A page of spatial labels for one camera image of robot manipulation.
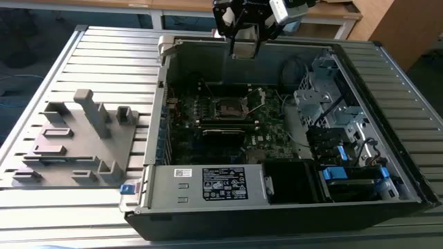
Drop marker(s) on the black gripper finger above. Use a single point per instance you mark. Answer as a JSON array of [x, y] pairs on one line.
[[236, 46], [260, 46]]

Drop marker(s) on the silver CPU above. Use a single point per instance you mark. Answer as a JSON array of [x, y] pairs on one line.
[[244, 53]]

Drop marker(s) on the CPU socket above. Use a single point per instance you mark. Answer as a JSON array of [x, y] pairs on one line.
[[229, 107]]

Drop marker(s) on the silver metal drive cage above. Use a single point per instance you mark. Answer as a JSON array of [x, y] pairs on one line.
[[310, 99]]

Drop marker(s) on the green motherboard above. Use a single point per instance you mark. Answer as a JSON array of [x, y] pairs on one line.
[[274, 135]]

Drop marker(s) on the black graphics card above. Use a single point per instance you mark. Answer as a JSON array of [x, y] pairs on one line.
[[224, 138]]

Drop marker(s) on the wooden cabinet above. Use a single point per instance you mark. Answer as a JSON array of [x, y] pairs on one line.
[[398, 26]]

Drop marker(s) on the black fan shroud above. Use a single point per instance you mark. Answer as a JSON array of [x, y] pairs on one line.
[[292, 181]]

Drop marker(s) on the hard disk in blue carrier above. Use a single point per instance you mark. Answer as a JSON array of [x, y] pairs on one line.
[[334, 173]]

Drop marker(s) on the grey power supply unit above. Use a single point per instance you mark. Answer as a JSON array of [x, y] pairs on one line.
[[166, 192]]

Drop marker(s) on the grey parts rack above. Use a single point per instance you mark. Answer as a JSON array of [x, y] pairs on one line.
[[86, 155]]

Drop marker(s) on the dark office chair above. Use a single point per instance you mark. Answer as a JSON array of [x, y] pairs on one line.
[[18, 41]]

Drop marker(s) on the blue case latch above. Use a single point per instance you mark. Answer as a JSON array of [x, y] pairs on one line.
[[126, 189]]

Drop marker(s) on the black PC case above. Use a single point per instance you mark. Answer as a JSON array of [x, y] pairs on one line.
[[277, 223]]

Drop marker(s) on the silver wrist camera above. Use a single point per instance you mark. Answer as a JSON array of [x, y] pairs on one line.
[[286, 13]]

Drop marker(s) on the wooden desk white frame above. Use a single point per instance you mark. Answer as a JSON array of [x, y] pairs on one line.
[[104, 7], [333, 15]]

